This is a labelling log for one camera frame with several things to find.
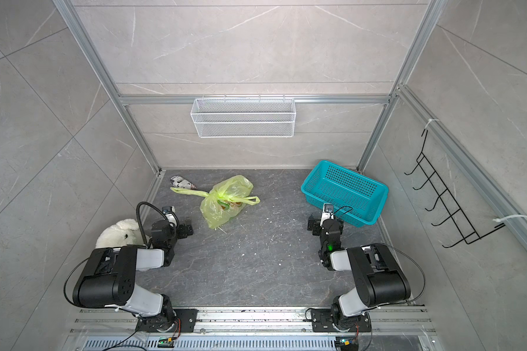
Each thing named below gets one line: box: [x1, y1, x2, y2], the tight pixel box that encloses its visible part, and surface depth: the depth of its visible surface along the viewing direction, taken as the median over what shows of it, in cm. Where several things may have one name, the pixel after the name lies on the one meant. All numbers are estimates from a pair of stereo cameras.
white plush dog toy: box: [95, 218, 145, 248], surface depth 76 cm
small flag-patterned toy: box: [170, 175, 197, 191], surface depth 113 cm
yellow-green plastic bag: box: [169, 174, 260, 229], surface depth 97 cm
